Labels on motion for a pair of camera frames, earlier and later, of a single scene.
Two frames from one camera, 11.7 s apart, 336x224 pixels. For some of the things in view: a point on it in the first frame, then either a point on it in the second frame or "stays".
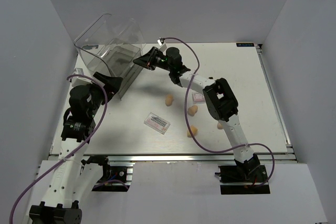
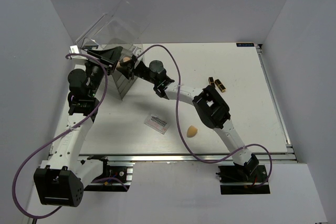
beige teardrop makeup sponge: x=193 y=130 stays
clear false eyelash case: x=157 y=123 stays
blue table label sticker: x=245 y=44 stays
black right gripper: x=148 y=60 → x=130 y=68
